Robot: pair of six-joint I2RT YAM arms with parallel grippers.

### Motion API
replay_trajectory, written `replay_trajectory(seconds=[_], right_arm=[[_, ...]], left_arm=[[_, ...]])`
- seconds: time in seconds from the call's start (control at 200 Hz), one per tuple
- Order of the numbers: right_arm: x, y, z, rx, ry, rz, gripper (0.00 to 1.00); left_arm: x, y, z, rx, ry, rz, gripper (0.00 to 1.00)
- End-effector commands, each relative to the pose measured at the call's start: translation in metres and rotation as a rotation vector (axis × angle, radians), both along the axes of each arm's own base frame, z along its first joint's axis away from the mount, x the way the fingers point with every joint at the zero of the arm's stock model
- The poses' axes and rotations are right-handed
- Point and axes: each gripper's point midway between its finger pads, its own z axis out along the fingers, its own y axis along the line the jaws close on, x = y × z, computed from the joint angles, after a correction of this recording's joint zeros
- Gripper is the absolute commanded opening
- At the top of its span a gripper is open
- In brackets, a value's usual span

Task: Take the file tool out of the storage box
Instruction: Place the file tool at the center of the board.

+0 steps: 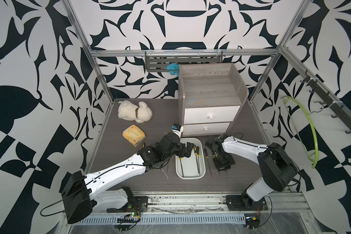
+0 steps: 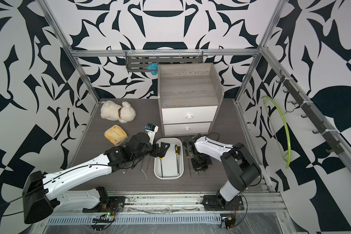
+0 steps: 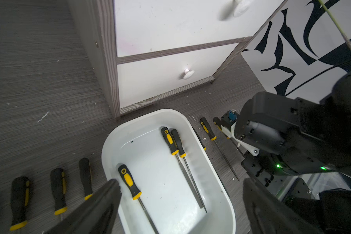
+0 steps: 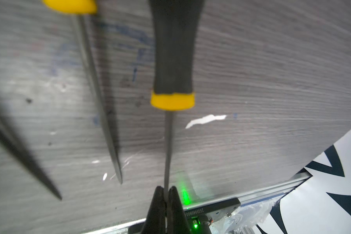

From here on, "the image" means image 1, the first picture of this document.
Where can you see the teal cloth ball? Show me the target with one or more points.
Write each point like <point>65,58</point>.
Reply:
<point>173,69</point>

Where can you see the grey wall shelf rack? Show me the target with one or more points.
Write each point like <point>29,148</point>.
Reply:
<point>157,62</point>

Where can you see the green hoop hanger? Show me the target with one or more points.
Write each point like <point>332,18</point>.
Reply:
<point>308,135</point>

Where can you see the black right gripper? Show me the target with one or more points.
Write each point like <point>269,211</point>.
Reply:
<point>229,163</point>

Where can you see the left controller board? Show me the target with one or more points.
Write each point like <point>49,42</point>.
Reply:
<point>129,218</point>

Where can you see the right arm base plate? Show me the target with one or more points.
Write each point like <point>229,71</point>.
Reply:
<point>239,201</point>

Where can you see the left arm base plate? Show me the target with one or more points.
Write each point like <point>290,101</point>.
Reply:
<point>140,203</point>

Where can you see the white plush dog toy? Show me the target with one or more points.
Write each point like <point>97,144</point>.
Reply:
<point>130,112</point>

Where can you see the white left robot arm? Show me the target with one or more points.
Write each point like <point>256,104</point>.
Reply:
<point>82,194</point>

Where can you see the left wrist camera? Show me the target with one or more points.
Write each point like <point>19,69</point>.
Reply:
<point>177,129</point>

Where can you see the yellow tissue pack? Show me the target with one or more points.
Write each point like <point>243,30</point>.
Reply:
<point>134,135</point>

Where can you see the grey hook rail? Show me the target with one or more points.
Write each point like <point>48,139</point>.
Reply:
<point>329,99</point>

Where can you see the white storage tray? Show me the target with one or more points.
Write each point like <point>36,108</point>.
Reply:
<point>189,164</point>

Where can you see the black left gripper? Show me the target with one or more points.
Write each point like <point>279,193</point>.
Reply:
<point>182,153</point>

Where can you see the controller board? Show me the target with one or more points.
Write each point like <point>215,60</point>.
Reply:
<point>252,222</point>
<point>129,218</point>

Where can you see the right controller board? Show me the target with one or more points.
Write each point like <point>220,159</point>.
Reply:
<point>252,222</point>

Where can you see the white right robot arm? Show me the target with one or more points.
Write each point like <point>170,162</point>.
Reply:
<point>277,168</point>

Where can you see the grey wooden drawer cabinet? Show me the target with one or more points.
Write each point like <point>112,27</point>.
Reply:
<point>210,98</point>

